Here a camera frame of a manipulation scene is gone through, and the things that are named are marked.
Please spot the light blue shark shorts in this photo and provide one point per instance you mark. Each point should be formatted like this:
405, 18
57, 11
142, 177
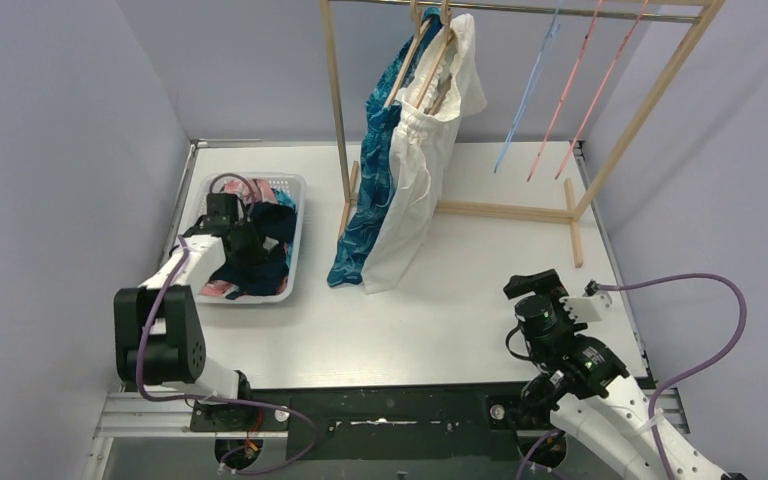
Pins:
284, 199

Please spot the wooden hanger rear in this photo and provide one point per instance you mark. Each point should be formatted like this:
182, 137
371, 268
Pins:
421, 27

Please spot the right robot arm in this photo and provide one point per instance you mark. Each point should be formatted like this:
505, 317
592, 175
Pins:
585, 390

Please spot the pink hanger of floral shorts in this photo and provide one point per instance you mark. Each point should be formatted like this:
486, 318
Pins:
562, 88

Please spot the navy blue shorts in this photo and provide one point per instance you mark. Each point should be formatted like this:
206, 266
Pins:
276, 224

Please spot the pink navy floral shorts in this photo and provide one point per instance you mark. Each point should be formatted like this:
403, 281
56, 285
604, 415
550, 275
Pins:
249, 190

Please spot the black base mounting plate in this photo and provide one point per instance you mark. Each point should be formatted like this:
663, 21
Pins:
425, 422

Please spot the wooden clothes rack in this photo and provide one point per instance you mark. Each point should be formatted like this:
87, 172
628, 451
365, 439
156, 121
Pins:
575, 207

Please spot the wooden hanger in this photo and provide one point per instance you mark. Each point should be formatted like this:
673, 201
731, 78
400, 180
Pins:
421, 27
446, 19

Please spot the light blue hanger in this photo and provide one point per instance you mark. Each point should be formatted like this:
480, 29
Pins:
533, 80

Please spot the white plastic basket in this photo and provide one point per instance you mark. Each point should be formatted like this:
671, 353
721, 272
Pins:
217, 212

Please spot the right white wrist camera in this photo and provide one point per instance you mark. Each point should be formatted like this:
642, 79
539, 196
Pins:
593, 306

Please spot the dark teal patterned shorts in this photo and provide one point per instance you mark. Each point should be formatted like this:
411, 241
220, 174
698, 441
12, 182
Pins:
375, 192

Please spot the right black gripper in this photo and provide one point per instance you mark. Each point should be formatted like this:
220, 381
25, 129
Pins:
547, 279

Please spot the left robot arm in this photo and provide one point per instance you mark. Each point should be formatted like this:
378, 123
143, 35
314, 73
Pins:
159, 338

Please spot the white drawstring shorts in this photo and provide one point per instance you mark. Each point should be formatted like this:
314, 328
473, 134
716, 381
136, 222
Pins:
421, 148

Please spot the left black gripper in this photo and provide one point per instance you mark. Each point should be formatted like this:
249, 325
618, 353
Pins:
251, 244

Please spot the wooden hanger front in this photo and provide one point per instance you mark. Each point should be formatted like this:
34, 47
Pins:
446, 19

